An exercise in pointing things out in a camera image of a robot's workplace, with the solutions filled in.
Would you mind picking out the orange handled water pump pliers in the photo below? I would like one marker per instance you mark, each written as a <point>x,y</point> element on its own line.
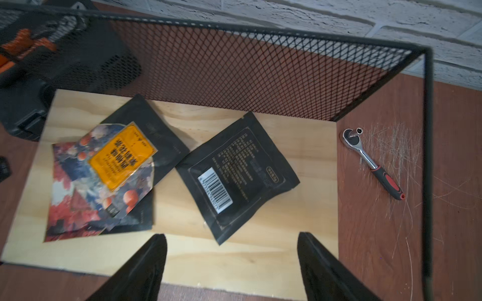
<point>42,41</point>

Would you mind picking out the black wire wooden shelf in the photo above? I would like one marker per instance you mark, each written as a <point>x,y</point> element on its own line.
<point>204,76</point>

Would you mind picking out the red black ratchet wrench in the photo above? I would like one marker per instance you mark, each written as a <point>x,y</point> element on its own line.
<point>351,138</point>

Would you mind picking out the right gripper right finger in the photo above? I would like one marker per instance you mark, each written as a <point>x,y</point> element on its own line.
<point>324,276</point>

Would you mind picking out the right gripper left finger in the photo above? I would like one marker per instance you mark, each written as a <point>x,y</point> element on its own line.
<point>140,277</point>

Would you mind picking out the black back tea bag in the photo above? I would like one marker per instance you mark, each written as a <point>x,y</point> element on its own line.
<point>235,173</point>

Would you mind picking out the orange label tea bag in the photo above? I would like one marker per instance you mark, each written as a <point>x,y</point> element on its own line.
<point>115,165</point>

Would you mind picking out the red tea bag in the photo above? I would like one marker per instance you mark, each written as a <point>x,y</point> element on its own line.
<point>71,216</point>

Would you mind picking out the black plastic tool case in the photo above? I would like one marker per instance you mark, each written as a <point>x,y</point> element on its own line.
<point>91,60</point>

